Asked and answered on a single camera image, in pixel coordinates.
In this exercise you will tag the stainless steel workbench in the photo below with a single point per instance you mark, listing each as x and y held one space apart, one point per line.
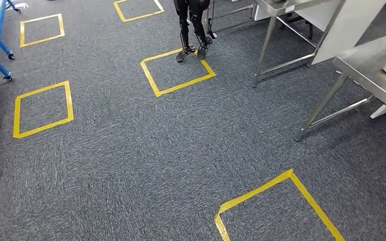
372 60

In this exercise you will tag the black humanoid robot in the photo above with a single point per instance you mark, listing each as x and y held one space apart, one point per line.
196 16

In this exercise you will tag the yellow floor tape square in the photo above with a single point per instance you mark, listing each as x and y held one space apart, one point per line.
69 103
139 17
61 25

